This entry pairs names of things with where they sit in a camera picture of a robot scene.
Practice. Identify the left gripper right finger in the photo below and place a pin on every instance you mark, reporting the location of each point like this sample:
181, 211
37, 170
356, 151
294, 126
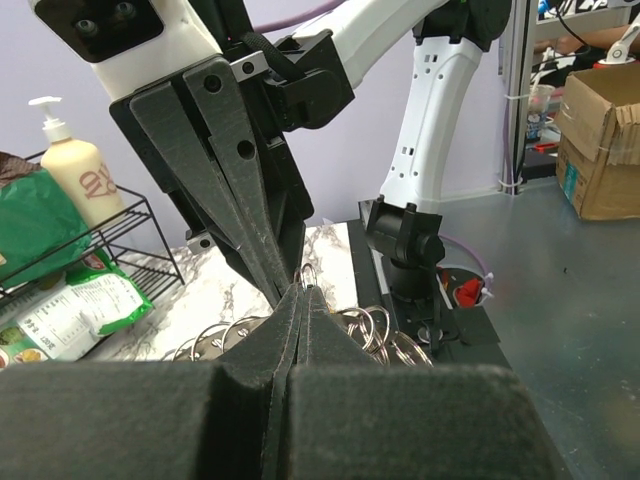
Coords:
355, 419

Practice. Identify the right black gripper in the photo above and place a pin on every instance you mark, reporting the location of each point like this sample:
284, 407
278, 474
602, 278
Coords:
208, 137

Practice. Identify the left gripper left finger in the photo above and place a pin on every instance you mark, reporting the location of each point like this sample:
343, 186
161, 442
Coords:
220, 419

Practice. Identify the metal keyring holder with rings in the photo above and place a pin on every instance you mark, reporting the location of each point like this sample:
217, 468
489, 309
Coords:
365, 332

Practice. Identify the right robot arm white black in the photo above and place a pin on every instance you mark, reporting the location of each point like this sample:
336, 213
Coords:
315, 71

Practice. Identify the cream lotion pump bottle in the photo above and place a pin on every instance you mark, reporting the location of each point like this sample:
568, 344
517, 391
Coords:
79, 169

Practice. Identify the brown crumpled bag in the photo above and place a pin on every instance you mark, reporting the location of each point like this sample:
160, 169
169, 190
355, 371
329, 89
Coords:
13, 168

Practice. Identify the dark green bag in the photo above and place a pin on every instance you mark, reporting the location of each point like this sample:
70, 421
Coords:
41, 229

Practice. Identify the cardboard box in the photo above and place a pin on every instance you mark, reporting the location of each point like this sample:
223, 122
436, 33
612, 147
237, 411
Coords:
598, 157

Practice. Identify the black wire basket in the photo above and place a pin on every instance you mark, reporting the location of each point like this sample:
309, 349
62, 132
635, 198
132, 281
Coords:
135, 243

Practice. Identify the aluminium frame post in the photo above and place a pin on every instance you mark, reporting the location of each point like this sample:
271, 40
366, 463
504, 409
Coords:
516, 54

